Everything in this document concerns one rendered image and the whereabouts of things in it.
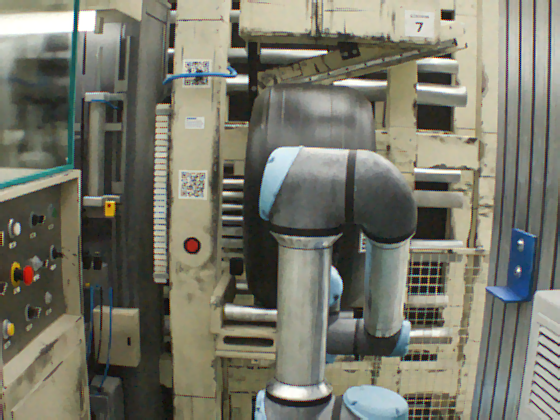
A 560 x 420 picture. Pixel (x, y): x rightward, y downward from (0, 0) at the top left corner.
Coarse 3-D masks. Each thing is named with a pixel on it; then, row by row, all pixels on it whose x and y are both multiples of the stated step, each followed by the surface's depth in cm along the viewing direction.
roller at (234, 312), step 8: (224, 304) 188; (232, 304) 188; (240, 304) 188; (248, 304) 188; (224, 312) 188; (232, 312) 187; (240, 312) 187; (248, 312) 187; (256, 312) 187; (264, 312) 187; (272, 312) 186; (344, 312) 186; (352, 312) 186; (232, 320) 188; (240, 320) 188; (248, 320) 187; (256, 320) 187; (264, 320) 187; (272, 320) 187
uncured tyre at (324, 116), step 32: (288, 96) 181; (320, 96) 181; (352, 96) 182; (256, 128) 176; (288, 128) 173; (320, 128) 173; (352, 128) 173; (256, 160) 172; (256, 192) 171; (256, 224) 171; (352, 224) 169; (256, 256) 174; (352, 256) 172; (256, 288) 183; (352, 288) 179
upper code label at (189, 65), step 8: (184, 64) 187; (192, 64) 187; (200, 64) 187; (208, 64) 187; (184, 72) 187; (192, 72) 187; (208, 72) 187; (184, 80) 187; (192, 80) 187; (200, 80) 187; (208, 80) 187
